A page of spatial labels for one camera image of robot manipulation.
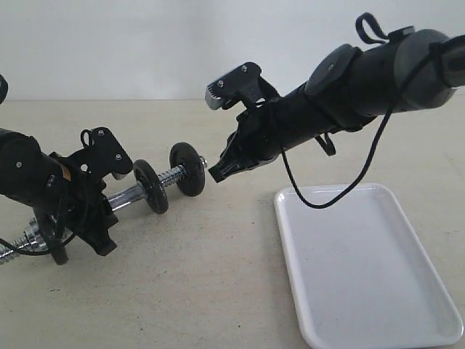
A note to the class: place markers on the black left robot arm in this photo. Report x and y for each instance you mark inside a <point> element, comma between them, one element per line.
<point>25,170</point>

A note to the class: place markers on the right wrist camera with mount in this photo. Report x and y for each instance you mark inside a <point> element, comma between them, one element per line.
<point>242,84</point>

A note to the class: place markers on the chrome spinlock collar nut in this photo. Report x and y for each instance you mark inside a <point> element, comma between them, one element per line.
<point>34,236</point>

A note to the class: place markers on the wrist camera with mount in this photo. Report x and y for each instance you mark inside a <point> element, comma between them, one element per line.
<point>242,84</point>
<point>102,154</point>

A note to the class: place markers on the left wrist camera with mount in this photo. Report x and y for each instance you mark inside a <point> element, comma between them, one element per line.
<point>102,154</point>

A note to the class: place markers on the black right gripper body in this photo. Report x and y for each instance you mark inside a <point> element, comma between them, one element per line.
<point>263,133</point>

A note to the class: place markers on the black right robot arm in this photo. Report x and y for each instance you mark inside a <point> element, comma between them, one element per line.
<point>348,90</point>

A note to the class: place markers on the chrome threaded dumbbell bar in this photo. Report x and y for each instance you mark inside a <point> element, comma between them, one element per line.
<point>117,201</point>

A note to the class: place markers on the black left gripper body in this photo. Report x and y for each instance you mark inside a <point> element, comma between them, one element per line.
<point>75,199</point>

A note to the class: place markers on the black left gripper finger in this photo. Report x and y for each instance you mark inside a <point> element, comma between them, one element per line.
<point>58,251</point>
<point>95,234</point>

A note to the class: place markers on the white rectangular plastic tray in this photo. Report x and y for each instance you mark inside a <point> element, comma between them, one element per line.
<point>359,275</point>

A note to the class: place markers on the black weight plate far end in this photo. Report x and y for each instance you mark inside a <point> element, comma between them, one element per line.
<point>155,194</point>

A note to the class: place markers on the black weight plate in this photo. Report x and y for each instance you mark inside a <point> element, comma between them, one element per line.
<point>192,182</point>

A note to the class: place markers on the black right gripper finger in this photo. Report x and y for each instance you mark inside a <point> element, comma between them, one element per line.
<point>229,164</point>

